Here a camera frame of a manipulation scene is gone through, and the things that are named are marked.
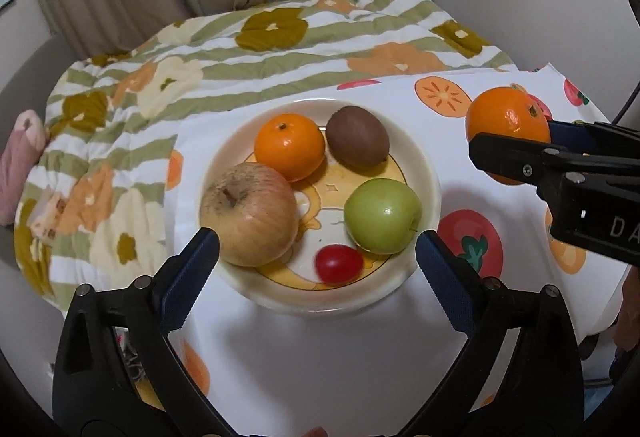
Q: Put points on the person's left hand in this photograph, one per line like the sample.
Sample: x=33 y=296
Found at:
x=315 y=432

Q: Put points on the cream bowl with duck print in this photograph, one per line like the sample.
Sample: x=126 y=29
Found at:
x=410 y=157

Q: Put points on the yellow-red apple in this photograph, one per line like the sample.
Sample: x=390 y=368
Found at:
x=250 y=212

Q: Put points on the white fruit-printed cloth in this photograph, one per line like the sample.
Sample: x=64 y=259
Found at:
x=310 y=357

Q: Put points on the orange mandarin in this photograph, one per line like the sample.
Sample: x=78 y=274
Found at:
x=505 y=117
x=289 y=147

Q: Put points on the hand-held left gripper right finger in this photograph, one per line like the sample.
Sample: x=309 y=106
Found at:
x=447 y=282

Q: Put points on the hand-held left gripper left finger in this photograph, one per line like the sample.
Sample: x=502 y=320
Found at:
x=190 y=277

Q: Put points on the person's right hand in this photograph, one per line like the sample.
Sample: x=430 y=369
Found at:
x=627 y=312

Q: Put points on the grey bed headboard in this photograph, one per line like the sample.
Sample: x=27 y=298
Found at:
x=22 y=77

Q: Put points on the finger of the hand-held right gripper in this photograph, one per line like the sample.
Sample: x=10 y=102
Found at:
x=590 y=137
x=515 y=157

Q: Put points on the green striped floral blanket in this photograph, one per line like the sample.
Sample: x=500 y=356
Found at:
x=225 y=52

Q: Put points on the red cherry tomato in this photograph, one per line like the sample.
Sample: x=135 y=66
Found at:
x=337 y=263

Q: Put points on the pink pillow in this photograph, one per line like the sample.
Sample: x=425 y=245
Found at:
x=20 y=167

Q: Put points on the green apple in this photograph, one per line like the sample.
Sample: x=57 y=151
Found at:
x=382 y=214

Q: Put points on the brown kiwi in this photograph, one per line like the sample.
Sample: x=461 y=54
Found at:
x=357 y=137

